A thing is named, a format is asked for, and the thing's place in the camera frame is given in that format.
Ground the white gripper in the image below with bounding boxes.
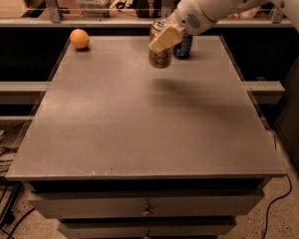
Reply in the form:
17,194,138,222
149,0,215,53

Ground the orange soda can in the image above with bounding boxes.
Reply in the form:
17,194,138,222
149,19,172,69

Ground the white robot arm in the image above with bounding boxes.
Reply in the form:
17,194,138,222
149,0,264,53

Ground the blue soda can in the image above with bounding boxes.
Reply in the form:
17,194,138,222
173,34,193,60

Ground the snack bag on shelf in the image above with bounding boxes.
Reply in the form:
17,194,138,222
228,7,259,19

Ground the orange fruit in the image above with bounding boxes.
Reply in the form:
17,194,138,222
70,29,90,49

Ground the grey drawer cabinet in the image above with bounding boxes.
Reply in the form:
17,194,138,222
7,36,285,225

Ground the upper grey drawer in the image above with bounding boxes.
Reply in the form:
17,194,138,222
29,190,264,219

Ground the grey drawer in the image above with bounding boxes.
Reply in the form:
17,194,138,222
29,190,264,219
58,218,236,239

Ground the lower grey drawer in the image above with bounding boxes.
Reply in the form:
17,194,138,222
58,218,236,239

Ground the grey metal shelf rail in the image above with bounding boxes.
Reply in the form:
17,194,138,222
0,0,293,29

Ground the black cable right floor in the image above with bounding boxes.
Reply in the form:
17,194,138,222
260,173,293,239

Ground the black cables left floor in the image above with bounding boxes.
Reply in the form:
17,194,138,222
0,122,36,239

